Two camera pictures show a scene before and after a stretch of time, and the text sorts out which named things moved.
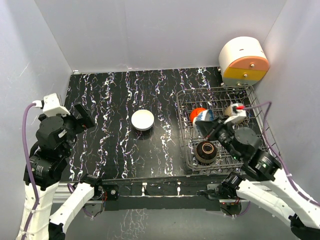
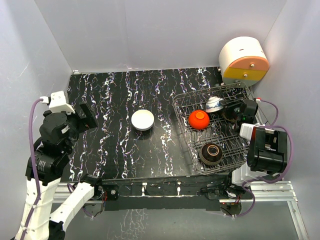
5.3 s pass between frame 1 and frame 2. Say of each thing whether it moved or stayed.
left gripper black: stayed
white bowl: stayed
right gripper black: moved
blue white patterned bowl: moved
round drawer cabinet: stayed
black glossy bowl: stayed
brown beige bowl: moved
